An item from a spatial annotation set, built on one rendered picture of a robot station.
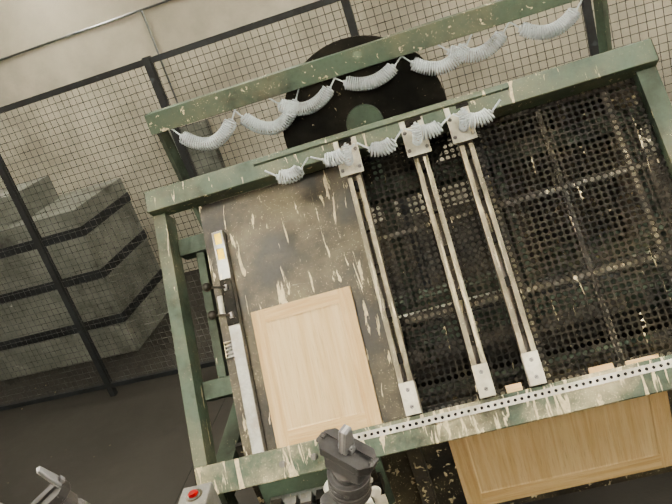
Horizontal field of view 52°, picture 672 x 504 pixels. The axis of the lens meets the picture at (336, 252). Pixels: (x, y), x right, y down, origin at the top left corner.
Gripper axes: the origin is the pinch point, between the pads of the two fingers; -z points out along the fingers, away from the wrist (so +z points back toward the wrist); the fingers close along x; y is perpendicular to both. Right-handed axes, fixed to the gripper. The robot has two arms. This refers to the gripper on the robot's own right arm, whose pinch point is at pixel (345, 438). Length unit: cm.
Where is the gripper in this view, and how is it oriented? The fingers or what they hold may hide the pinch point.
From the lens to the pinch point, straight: 134.0
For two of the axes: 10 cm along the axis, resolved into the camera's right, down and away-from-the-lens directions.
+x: -8.3, -3.2, 4.6
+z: 0.6, 7.6, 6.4
